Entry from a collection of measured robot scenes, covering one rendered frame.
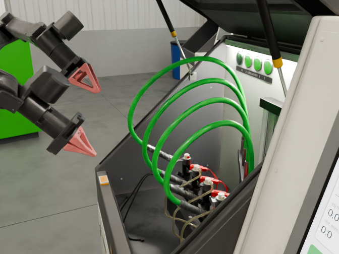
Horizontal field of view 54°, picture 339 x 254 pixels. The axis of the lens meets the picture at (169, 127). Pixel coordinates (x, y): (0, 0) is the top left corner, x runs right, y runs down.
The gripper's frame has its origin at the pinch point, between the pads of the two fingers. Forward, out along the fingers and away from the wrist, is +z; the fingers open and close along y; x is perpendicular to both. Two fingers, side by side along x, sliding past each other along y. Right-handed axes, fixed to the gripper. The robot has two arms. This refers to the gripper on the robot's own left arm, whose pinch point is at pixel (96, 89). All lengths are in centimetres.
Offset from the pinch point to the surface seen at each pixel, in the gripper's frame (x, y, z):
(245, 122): -22.5, -8.4, 33.6
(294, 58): -44, -5, 31
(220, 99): -21.4, -11.8, 24.0
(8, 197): 142, 190, -6
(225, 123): -17.5, -19.3, 27.4
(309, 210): -16, -42, 42
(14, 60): 77, 292, -113
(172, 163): -2.9, -20.5, 25.2
